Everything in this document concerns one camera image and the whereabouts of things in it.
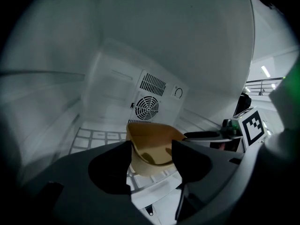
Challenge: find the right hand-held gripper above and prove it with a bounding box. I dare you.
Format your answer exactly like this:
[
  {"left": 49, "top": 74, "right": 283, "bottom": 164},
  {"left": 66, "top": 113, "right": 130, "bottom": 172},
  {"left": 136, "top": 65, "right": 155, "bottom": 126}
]
[{"left": 183, "top": 106, "right": 267, "bottom": 153}]

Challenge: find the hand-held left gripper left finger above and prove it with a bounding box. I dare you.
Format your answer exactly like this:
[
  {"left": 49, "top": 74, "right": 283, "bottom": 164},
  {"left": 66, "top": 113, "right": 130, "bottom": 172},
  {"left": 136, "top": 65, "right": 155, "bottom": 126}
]
[{"left": 20, "top": 140, "right": 160, "bottom": 225}]

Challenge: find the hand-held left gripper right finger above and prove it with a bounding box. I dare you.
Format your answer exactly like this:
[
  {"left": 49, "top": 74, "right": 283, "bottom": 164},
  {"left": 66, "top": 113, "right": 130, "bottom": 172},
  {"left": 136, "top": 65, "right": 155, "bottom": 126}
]
[{"left": 172, "top": 139, "right": 245, "bottom": 221}]

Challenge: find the beige plastic bowl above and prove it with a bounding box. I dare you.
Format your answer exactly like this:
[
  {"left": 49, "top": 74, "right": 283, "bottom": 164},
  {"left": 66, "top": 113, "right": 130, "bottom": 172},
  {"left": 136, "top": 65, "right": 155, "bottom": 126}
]
[{"left": 126, "top": 122, "right": 188, "bottom": 178}]

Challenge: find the black mini fridge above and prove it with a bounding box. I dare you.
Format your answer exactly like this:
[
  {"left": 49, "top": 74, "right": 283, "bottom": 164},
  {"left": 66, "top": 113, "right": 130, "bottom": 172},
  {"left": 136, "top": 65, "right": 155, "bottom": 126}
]
[{"left": 0, "top": 0, "right": 256, "bottom": 225}]

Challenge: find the black mezzanine railing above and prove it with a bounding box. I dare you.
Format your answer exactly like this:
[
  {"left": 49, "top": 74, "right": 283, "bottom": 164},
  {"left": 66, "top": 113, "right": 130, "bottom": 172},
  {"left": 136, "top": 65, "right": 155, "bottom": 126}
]
[{"left": 245, "top": 77, "right": 284, "bottom": 96}]

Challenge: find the person's white printed shirt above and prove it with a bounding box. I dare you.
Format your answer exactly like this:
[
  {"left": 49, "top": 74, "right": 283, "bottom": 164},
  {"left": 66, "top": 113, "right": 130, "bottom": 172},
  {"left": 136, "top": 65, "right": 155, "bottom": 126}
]
[{"left": 267, "top": 55, "right": 300, "bottom": 150}]

